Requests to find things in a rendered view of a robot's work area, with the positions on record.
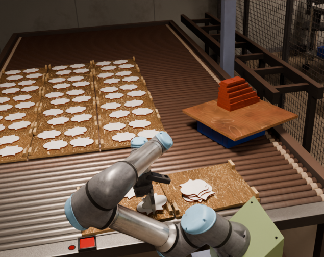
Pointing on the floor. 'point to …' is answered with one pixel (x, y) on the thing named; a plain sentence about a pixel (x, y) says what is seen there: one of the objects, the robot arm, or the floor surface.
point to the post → (228, 35)
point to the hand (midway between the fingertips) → (152, 205)
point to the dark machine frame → (265, 56)
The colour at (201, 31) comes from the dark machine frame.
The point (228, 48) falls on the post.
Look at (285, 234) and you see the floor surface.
